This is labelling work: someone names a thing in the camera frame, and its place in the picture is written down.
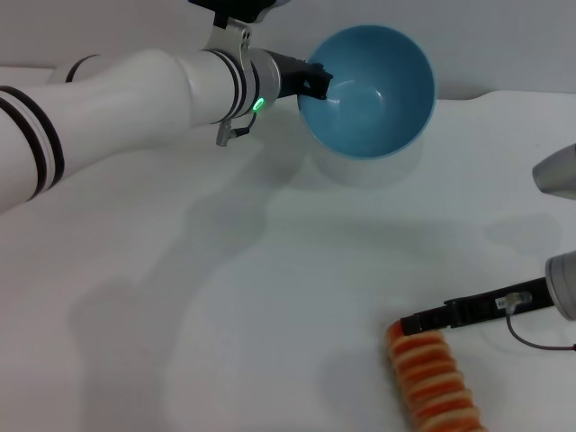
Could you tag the silver left camera bracket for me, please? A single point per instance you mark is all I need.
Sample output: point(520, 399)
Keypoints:
point(231, 38)

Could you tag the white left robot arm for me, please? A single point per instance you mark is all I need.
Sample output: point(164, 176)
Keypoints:
point(117, 103)

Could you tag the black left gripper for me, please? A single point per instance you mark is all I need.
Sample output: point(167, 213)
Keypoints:
point(290, 74)

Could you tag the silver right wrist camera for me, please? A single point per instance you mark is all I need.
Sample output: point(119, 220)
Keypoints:
point(558, 175)

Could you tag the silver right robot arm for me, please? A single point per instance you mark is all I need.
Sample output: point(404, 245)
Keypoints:
point(562, 288)

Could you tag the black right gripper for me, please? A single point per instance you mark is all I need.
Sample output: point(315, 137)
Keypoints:
point(490, 306)

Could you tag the blue bowl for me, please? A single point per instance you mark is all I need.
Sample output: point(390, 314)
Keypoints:
point(369, 108)

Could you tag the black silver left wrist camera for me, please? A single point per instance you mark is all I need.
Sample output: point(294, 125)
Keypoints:
point(234, 9)

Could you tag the orange striped bread loaf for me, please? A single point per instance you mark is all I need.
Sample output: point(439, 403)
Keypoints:
point(434, 382)

